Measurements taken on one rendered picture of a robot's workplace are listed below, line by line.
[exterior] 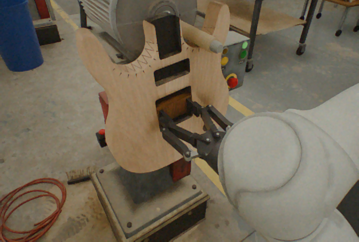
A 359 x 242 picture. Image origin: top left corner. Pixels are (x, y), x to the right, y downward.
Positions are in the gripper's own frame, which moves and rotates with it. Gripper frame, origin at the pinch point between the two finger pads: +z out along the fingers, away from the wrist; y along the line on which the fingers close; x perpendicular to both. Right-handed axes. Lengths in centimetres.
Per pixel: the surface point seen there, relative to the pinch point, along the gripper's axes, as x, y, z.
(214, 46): 15.7, 7.7, -4.8
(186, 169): -73, 20, 33
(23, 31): -59, -23, 280
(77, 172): -100, -31, 93
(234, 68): -9.5, 35.1, 16.8
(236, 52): -3.2, 35.5, 16.7
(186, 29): 16.5, 7.7, 4.9
